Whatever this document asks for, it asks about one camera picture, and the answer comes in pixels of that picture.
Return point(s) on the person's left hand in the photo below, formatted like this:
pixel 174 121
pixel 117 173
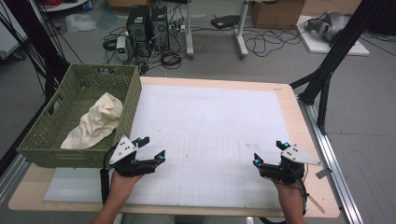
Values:
pixel 124 185

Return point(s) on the white desk leg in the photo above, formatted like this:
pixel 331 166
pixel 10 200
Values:
pixel 189 31
pixel 241 31

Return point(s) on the small white power supply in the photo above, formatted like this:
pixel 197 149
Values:
pixel 121 48

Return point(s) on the cream printed cloth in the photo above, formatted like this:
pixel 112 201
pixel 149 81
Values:
pixel 96 121

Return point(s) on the green woven basket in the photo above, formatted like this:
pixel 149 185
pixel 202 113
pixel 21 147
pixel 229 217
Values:
pixel 93 93

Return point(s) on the aluminium rail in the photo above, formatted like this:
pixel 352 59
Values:
pixel 330 155
pixel 12 177

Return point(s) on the grey tape piece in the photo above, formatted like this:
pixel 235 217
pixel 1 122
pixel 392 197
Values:
pixel 323 173

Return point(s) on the white grid mat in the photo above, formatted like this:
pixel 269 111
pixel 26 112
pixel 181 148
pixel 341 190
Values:
pixel 211 124

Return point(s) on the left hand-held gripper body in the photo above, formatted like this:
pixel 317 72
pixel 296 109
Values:
pixel 130 166

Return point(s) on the teal sheet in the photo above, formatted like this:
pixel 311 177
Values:
pixel 107 20

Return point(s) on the clear plastic bag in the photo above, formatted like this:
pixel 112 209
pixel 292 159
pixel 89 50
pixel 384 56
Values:
pixel 79 22

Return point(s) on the person's right hand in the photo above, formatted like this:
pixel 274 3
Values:
pixel 289 191

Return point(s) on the grey robot head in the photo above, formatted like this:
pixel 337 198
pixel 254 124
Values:
pixel 331 25

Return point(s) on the white floor board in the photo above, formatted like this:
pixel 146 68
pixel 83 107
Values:
pixel 317 46

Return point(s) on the black computer tower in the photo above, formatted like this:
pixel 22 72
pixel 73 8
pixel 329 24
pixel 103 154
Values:
pixel 160 28
pixel 138 28

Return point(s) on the thin wooden strip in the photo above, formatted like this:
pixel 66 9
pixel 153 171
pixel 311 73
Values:
pixel 316 203

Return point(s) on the black flat device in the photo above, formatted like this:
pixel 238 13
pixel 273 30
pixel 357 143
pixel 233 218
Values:
pixel 224 21

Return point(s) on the brown cardboard box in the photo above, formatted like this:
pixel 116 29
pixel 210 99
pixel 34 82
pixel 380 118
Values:
pixel 277 14

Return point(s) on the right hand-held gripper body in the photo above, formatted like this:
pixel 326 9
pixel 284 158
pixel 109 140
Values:
pixel 289 169

